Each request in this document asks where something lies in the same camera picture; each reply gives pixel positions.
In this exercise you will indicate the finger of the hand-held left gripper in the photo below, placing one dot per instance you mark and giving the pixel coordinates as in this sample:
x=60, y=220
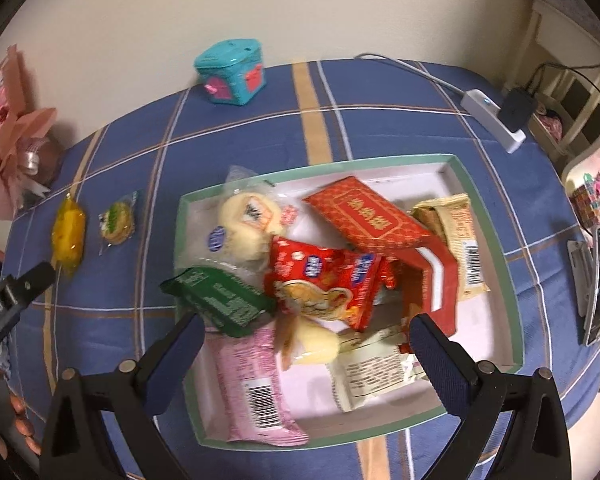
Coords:
x=30, y=280

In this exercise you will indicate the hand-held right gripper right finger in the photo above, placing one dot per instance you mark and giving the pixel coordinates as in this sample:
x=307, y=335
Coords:
x=437, y=360

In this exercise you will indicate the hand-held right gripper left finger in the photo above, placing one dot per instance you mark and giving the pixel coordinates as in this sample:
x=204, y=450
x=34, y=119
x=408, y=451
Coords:
x=172, y=360

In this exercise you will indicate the white snack packet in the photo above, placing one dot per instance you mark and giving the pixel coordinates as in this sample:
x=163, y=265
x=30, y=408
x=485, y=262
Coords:
x=370, y=375

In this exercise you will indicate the mint green box tray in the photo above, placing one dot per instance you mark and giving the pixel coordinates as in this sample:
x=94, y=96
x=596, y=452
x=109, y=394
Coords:
x=380, y=407

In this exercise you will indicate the dark green snack packet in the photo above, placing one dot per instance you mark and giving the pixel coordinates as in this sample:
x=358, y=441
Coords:
x=220, y=300

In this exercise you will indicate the small red box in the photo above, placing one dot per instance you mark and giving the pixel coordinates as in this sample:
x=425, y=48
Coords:
x=437, y=280

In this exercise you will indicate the pink snack packet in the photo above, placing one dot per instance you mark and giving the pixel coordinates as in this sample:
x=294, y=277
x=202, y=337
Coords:
x=250, y=385

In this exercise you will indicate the beige snack packet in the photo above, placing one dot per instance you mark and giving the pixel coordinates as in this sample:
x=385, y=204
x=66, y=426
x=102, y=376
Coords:
x=460, y=240

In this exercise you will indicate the red cartoon snack packet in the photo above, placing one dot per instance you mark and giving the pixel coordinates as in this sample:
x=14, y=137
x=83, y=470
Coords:
x=320, y=280

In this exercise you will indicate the white bun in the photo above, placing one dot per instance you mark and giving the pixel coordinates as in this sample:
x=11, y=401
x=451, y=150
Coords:
x=240, y=230

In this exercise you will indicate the red gold patterned cake packet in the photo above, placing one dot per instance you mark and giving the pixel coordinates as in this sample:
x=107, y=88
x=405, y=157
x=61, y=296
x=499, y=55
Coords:
x=370, y=215

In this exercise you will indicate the person's left hand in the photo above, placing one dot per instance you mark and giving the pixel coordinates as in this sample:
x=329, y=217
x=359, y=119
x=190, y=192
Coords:
x=24, y=425

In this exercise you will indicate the yellow snack packet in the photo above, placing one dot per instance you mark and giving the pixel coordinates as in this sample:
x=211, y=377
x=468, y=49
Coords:
x=69, y=235

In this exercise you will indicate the blue plaid tablecloth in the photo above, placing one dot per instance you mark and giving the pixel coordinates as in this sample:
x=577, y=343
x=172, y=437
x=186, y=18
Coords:
x=105, y=310

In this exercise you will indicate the round cookie in green packet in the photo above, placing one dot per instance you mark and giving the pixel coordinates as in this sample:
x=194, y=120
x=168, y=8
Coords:
x=116, y=220

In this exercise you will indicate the pink flower bouquet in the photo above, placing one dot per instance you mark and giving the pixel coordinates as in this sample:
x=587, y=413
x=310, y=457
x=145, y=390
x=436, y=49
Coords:
x=15, y=150

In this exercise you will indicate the black and silver tool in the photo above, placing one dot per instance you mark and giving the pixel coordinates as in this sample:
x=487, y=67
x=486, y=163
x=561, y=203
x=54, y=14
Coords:
x=597, y=285

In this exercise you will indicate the colourful patterned box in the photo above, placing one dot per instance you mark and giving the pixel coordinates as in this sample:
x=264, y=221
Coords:
x=587, y=202

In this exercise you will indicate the white power strip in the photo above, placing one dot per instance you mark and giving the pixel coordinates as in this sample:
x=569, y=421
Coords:
x=480, y=105

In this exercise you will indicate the black power adapter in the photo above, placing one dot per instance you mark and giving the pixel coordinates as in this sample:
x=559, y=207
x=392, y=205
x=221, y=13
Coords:
x=517, y=107

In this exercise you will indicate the teal house-shaped box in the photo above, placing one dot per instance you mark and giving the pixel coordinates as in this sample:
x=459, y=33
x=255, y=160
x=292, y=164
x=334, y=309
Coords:
x=230, y=72

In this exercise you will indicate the white wooden shelf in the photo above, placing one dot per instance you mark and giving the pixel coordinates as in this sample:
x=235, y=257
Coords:
x=555, y=35

